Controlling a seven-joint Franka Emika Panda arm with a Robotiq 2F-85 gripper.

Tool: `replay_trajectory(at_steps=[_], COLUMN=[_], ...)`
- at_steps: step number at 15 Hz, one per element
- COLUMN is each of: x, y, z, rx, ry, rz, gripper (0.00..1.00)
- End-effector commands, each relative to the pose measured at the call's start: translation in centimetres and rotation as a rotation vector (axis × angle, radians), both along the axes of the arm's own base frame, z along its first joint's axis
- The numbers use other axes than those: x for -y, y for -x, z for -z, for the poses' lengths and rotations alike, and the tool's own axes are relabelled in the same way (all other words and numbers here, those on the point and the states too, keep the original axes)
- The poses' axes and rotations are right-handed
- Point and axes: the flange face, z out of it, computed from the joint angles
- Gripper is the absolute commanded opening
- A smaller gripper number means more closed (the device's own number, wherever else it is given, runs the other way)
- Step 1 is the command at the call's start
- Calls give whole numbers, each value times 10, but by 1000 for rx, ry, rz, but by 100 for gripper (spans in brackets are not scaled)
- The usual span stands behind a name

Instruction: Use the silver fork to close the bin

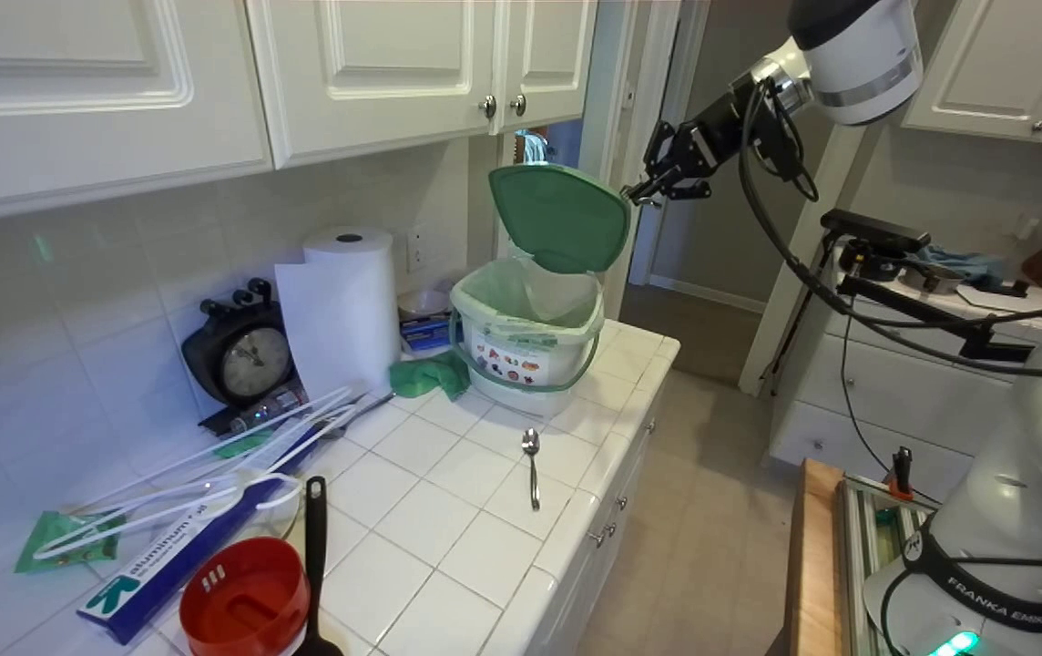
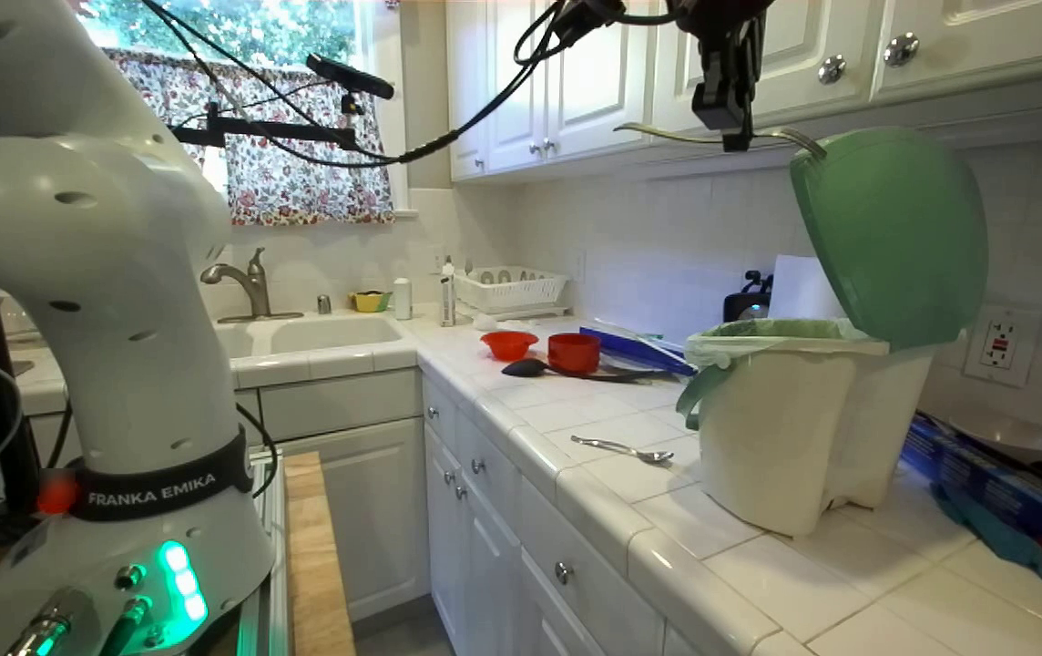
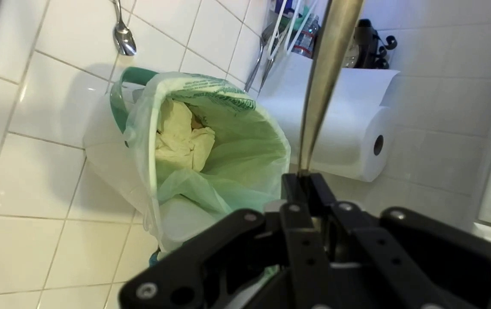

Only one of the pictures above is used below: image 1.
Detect green bin lid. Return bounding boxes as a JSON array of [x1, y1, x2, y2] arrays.
[[486, 160, 634, 279]]

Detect blue wrap box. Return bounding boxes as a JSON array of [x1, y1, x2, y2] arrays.
[[76, 399, 396, 648]]

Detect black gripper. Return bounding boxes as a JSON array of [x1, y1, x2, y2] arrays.
[[623, 75, 799, 205]]

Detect green plastic bag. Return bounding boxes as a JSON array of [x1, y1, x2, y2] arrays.
[[385, 352, 475, 400]]

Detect green paper sheet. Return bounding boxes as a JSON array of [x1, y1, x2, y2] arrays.
[[10, 506, 125, 575]]

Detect teal cloth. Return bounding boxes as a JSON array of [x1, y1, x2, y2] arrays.
[[907, 246, 992, 288]]

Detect red measuring cup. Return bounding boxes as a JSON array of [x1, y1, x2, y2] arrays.
[[174, 536, 312, 656]]

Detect wooden board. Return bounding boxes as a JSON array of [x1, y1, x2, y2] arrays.
[[782, 457, 857, 656]]

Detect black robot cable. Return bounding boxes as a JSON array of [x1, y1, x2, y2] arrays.
[[732, 85, 1042, 382]]

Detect white base cabinet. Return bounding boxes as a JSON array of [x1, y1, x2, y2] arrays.
[[518, 344, 684, 656]]

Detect blue label jar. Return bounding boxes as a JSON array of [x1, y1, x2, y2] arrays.
[[396, 285, 464, 356]]

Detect black camera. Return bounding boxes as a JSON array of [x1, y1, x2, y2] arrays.
[[818, 209, 935, 262]]

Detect silver spoon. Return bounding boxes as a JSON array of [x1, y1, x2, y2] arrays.
[[518, 427, 545, 513]]

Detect white compost bin body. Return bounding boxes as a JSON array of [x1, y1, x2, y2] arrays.
[[448, 260, 607, 417]]

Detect white paper towel roll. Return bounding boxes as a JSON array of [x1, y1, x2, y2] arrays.
[[272, 229, 403, 405]]

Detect black ladle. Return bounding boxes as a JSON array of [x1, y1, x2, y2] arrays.
[[294, 474, 351, 656]]

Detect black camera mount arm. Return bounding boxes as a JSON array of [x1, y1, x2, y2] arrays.
[[833, 247, 1042, 365]]

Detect blue hanging object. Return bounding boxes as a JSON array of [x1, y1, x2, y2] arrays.
[[515, 126, 586, 177]]

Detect white plastic hanger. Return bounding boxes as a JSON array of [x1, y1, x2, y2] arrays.
[[58, 389, 396, 575], [28, 382, 367, 567]]

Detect white upper cabinet door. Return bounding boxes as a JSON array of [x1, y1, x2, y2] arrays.
[[901, 0, 1042, 143], [244, 0, 508, 173], [0, 0, 278, 229], [497, 0, 601, 136]]

